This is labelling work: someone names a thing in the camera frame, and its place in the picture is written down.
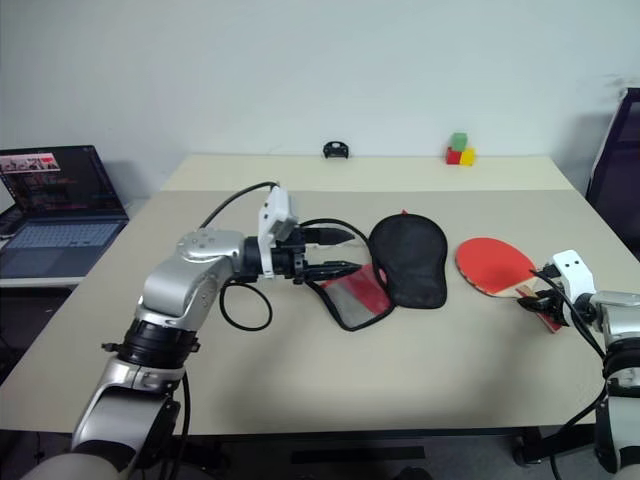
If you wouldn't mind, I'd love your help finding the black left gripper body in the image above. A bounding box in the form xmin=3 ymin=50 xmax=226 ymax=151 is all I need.
xmin=272 ymin=224 xmax=322 ymax=288

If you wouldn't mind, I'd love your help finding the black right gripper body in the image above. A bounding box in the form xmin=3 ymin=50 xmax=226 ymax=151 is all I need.
xmin=541 ymin=276 xmax=575 ymax=327

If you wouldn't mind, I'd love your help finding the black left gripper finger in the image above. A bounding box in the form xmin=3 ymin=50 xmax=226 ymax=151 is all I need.
xmin=306 ymin=228 xmax=354 ymax=247
xmin=302 ymin=260 xmax=363 ymax=284

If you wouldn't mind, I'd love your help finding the red table tennis paddle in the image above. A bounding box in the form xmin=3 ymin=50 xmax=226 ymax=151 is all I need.
xmin=454 ymin=236 xmax=572 ymax=336

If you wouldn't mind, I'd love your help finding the black mesh paddle case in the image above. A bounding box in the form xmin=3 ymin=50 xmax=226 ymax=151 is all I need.
xmin=298 ymin=209 xmax=449 ymax=333

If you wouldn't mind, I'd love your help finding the small black clip object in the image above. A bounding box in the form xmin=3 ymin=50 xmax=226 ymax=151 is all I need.
xmin=322 ymin=140 xmax=352 ymax=162

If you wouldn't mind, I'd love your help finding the black office chair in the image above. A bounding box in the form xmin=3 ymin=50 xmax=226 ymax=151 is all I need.
xmin=584 ymin=87 xmax=640 ymax=262

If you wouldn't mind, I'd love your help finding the black table leg caster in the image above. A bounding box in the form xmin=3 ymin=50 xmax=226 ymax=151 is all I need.
xmin=511 ymin=423 xmax=557 ymax=470

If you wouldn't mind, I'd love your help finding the open blue laptop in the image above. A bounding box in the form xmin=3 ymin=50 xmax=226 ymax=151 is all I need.
xmin=0 ymin=145 xmax=132 ymax=280

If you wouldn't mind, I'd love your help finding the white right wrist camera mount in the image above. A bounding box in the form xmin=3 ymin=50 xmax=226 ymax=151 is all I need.
xmin=548 ymin=248 xmax=597 ymax=302

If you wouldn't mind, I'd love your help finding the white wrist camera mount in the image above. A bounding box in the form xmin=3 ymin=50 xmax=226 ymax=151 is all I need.
xmin=548 ymin=248 xmax=597 ymax=302
xmin=256 ymin=186 xmax=302 ymax=279

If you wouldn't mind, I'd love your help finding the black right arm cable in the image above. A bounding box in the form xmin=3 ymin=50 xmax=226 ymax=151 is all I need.
xmin=529 ymin=269 xmax=610 ymax=480

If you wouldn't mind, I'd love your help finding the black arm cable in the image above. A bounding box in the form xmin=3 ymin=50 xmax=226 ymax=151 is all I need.
xmin=529 ymin=269 xmax=610 ymax=480
xmin=179 ymin=182 xmax=280 ymax=441

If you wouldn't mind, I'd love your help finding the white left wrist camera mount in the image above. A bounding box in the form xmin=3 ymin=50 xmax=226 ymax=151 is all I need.
xmin=256 ymin=186 xmax=302 ymax=279

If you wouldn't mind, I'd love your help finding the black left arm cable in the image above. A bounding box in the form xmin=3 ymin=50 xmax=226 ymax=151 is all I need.
xmin=179 ymin=182 xmax=280 ymax=441

